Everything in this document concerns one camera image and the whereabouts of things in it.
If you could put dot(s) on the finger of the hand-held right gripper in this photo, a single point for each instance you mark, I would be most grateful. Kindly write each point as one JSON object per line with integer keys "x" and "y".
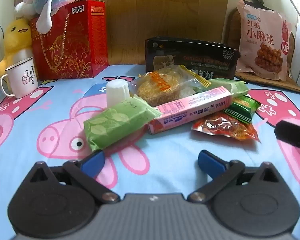
{"x": 293, "y": 135}

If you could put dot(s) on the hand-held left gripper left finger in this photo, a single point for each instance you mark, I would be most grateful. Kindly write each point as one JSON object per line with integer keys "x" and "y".
{"x": 93, "y": 161}

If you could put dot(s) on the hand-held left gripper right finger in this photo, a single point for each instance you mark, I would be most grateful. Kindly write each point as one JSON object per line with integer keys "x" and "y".
{"x": 210, "y": 161}

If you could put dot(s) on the long pink candy box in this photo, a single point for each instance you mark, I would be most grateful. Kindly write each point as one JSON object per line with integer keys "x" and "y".
{"x": 190, "y": 107}

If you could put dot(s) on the dark green cracker packet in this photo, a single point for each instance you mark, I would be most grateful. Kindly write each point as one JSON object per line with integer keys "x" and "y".
{"x": 242, "y": 107}

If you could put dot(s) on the clear sesame cake packet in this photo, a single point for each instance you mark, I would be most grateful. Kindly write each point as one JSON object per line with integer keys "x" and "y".
{"x": 155, "y": 87}

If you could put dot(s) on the black cardboard box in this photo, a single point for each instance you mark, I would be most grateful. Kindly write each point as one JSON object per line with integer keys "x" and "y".
{"x": 190, "y": 52}

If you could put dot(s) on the red spicy snack packet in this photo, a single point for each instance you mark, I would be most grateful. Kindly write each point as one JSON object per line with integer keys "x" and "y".
{"x": 225, "y": 127}

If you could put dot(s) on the light green leaf-print packet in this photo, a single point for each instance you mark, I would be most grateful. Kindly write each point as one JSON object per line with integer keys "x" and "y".
{"x": 112, "y": 122}

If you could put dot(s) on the cartoon pig printed bed sheet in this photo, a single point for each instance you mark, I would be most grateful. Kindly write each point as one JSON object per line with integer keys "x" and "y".
{"x": 165, "y": 150}

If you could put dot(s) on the pale green snack packet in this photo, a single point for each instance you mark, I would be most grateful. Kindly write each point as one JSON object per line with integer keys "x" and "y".
{"x": 230, "y": 86}

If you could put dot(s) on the large pink snack bag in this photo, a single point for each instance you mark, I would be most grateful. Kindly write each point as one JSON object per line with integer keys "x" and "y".
{"x": 262, "y": 37}

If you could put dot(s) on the white enamel mug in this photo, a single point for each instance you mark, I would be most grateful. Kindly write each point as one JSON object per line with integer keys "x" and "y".
{"x": 21, "y": 80}

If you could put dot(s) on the red gift box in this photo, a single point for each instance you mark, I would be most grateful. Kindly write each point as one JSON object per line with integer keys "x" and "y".
{"x": 72, "y": 42}

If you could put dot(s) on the yellow duck plush toy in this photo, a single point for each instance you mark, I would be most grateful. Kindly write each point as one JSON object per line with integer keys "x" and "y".
{"x": 13, "y": 37}

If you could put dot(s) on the wooden headboard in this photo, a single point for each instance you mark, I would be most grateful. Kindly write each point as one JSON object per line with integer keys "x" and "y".
{"x": 152, "y": 12}

